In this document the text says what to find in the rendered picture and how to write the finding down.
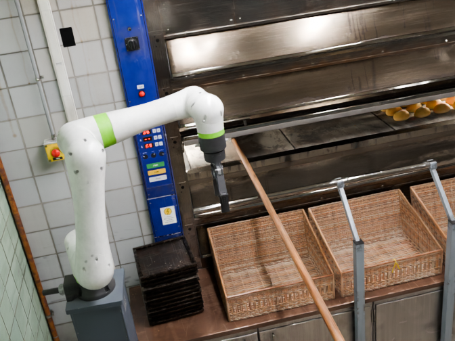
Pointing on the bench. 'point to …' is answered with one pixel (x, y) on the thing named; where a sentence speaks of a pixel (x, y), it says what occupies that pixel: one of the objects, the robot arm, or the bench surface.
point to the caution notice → (168, 215)
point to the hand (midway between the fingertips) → (221, 200)
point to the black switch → (132, 43)
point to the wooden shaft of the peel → (292, 249)
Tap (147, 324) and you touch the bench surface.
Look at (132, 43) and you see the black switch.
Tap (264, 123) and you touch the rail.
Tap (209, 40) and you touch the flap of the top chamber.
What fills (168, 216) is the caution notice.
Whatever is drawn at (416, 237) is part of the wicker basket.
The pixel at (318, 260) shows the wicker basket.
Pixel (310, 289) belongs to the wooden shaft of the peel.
